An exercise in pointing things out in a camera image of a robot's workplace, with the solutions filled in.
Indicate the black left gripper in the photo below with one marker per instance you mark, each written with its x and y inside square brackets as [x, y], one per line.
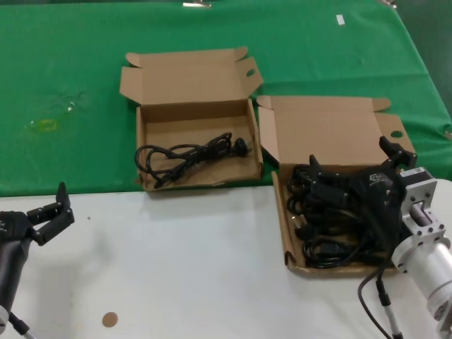
[14, 243]

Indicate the brown cardboard box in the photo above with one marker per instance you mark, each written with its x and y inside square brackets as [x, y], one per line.
[318, 130]
[197, 113]

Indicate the brown round sticker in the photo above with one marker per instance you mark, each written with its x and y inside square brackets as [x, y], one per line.
[109, 319]

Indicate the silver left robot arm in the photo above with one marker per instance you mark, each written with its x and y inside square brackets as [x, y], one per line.
[2, 316]

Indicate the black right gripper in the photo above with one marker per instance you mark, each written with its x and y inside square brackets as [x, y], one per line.
[378, 197]

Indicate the white tape strip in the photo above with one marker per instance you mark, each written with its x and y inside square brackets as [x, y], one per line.
[340, 19]

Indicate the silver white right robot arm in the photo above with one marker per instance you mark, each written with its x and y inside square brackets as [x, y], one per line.
[434, 261]

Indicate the green tablecloth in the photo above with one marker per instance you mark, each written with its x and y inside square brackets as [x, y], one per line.
[70, 53]

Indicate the clear tape scrap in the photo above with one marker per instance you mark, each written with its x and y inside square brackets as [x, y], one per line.
[71, 104]

